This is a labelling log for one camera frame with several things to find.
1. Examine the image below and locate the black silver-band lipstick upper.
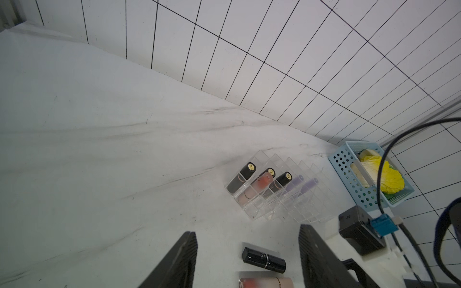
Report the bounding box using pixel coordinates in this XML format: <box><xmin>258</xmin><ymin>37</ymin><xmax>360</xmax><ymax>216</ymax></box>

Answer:
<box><xmin>242</xmin><ymin>247</ymin><xmax>286</xmax><ymax>274</ymax></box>

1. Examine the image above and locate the pink frosted lip gloss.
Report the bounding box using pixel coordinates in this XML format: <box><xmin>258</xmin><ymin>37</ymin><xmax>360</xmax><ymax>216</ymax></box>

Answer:
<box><xmin>239</xmin><ymin>277</ymin><xmax>294</xmax><ymax>288</ymax></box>

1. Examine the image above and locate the black gold-band lipstick top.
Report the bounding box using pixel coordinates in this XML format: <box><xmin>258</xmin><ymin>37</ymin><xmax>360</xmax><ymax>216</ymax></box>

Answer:
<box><xmin>262</xmin><ymin>172</ymin><xmax>292</xmax><ymax>199</ymax></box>

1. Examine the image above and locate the clear acrylic lipstick organizer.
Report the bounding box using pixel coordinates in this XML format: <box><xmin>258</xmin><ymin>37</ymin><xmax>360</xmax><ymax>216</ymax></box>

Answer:
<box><xmin>224</xmin><ymin>150</ymin><xmax>339</xmax><ymax>224</ymax></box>

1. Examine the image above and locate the light blue perforated basket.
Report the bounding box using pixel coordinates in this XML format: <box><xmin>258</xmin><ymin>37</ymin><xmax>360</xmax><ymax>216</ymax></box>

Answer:
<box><xmin>328</xmin><ymin>141</ymin><xmax>415</xmax><ymax>212</ymax></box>

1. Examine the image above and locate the black gold-band lipstick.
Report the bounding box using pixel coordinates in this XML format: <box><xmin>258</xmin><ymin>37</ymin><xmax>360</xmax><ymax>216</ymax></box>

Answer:
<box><xmin>262</xmin><ymin>172</ymin><xmax>292</xmax><ymax>199</ymax></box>
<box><xmin>226</xmin><ymin>162</ymin><xmax>256</xmax><ymax>194</ymax></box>

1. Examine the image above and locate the black gold-band lipstick Lessxcoco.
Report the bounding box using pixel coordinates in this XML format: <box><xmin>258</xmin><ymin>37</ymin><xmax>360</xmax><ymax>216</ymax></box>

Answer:
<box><xmin>259</xmin><ymin>168</ymin><xmax>276</xmax><ymax>177</ymax></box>

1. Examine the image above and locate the lilac lip gloss tube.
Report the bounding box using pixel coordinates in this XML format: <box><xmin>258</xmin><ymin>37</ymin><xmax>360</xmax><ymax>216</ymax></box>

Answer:
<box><xmin>284</xmin><ymin>175</ymin><xmax>304</xmax><ymax>194</ymax></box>

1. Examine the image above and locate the yellow toy cabbage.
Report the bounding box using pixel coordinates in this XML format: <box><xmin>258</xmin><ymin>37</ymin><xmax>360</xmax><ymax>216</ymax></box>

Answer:
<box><xmin>351</xmin><ymin>150</ymin><xmax>405</xmax><ymax>194</ymax></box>

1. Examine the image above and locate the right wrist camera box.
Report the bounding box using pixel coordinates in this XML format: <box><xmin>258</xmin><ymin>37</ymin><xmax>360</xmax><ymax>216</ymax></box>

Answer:
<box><xmin>323</xmin><ymin>204</ymin><xmax>408</xmax><ymax>282</ymax></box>

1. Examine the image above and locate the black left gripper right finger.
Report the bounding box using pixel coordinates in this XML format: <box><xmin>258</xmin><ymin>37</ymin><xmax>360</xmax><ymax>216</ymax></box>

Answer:
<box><xmin>298</xmin><ymin>224</ymin><xmax>378</xmax><ymax>288</ymax></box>

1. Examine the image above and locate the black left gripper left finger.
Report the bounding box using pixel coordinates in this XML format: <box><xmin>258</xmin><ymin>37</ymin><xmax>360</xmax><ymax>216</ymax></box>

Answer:
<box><xmin>139</xmin><ymin>232</ymin><xmax>198</xmax><ymax>288</ymax></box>

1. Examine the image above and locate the lilac tube black cap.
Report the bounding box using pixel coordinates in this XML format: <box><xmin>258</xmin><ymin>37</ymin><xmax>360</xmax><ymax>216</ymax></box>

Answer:
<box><xmin>294</xmin><ymin>178</ymin><xmax>319</xmax><ymax>196</ymax></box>

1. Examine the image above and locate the right black cable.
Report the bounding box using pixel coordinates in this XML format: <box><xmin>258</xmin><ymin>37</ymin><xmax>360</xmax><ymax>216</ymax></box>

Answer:
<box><xmin>376</xmin><ymin>117</ymin><xmax>461</xmax><ymax>288</ymax></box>

